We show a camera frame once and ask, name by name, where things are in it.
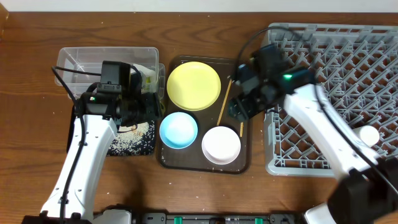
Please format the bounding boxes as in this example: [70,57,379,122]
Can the yellow round plate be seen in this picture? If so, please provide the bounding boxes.
[167,62,221,111]

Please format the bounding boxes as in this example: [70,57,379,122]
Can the dark brown serving tray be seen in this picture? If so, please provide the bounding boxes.
[155,55,252,174]

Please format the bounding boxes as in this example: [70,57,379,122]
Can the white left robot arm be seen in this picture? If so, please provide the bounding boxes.
[22,63,162,223]

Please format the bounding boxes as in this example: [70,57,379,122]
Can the clear plastic waste bin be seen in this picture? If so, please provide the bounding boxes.
[57,47,165,99]

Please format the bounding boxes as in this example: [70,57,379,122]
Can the right wooden chopstick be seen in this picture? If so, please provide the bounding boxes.
[239,122,244,137]

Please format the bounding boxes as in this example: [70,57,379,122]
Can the white cup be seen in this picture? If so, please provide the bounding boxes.
[353,125,380,147]

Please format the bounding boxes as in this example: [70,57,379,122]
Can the pink bowl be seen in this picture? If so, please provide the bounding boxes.
[201,126,241,165]

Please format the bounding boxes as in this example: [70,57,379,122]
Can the light blue bowl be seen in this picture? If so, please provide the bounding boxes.
[159,112,198,149]

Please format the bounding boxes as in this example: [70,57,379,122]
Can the white rice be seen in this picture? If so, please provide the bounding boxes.
[107,121,156,156]

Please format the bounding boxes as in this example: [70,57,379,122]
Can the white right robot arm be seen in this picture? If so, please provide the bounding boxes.
[228,64,397,223]

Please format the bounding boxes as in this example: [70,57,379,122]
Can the left wooden chopstick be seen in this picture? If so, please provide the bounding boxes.
[216,79,233,126]

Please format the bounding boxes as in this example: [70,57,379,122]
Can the wooden chopstick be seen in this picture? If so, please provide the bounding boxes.
[239,122,244,137]
[216,79,233,126]

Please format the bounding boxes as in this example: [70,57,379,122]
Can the grey dishwasher rack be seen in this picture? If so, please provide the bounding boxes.
[262,23,397,177]

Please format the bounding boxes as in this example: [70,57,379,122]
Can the black food waste tray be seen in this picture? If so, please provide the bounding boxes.
[66,99,157,157]

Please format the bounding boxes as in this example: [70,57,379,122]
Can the white tissue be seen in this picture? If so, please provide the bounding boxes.
[134,63,156,82]

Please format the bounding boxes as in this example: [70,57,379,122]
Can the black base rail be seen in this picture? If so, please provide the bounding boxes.
[135,213,303,224]

